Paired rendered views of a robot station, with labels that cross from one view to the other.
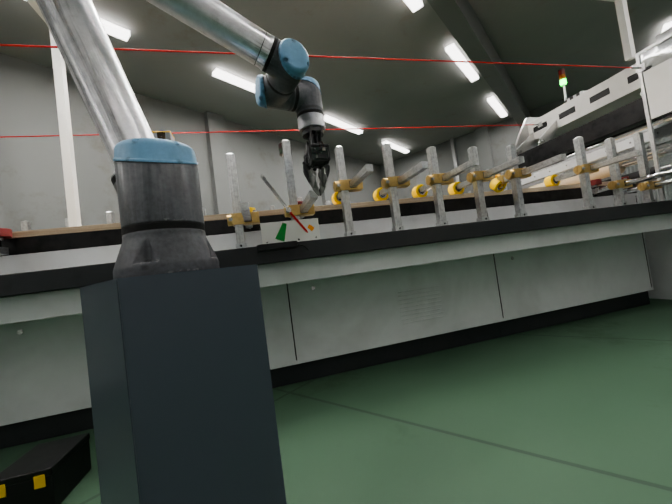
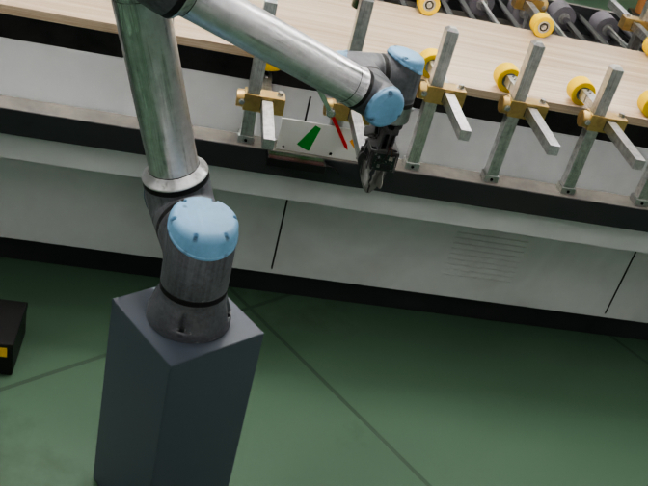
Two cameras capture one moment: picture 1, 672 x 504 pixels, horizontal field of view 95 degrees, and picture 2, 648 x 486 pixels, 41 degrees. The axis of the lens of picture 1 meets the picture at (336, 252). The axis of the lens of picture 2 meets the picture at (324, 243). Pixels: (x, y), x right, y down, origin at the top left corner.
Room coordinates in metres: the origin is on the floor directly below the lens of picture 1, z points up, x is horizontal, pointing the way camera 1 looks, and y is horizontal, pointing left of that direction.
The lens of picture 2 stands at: (-0.91, 0.04, 1.86)
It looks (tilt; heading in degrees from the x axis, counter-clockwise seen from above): 32 degrees down; 2
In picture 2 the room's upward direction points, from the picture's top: 15 degrees clockwise
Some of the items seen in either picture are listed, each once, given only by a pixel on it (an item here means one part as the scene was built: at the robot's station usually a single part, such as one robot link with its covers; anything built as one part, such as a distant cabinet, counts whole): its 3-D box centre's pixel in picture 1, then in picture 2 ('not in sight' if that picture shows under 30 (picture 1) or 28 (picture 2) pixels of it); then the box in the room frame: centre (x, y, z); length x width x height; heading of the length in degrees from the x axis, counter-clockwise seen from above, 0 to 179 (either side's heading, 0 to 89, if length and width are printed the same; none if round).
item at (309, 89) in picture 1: (307, 100); (399, 76); (1.01, 0.03, 1.13); 0.10 x 0.09 x 0.12; 120
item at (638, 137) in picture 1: (643, 168); not in sight; (1.95, -2.02, 0.92); 0.04 x 0.04 x 0.48; 14
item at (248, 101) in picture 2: (243, 219); (260, 100); (1.35, 0.39, 0.83); 0.14 x 0.06 x 0.05; 104
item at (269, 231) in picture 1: (291, 231); (323, 140); (1.37, 0.19, 0.75); 0.26 x 0.01 x 0.10; 104
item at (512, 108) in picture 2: (395, 182); (522, 107); (1.53, -0.34, 0.95); 0.14 x 0.06 x 0.05; 104
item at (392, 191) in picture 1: (392, 190); (510, 118); (1.53, -0.32, 0.91); 0.04 x 0.04 x 0.48; 14
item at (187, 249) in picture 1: (167, 251); (191, 298); (0.63, 0.34, 0.65); 0.19 x 0.19 x 0.10
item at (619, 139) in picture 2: (443, 178); (607, 122); (1.59, -0.60, 0.95); 0.50 x 0.04 x 0.04; 14
